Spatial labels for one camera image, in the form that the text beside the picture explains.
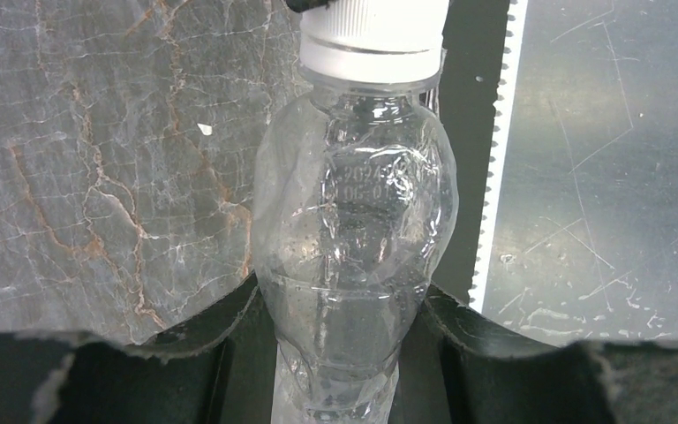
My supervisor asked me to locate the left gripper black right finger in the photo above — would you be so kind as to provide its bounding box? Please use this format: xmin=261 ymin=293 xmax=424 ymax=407
xmin=397 ymin=286 xmax=678 ymax=423

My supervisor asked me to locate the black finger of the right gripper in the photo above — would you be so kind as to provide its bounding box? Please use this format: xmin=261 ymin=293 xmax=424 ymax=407
xmin=285 ymin=0 xmax=330 ymax=13

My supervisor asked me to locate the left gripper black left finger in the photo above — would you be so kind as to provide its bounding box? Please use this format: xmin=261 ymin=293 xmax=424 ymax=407
xmin=0 ymin=276 xmax=275 ymax=423

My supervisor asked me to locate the clear bottle with blue-white cap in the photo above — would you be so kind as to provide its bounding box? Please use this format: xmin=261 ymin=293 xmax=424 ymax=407
xmin=251 ymin=1 xmax=459 ymax=423

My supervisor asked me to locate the slotted grey cable duct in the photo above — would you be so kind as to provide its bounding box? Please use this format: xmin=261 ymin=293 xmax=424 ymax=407
xmin=469 ymin=0 xmax=529 ymax=314

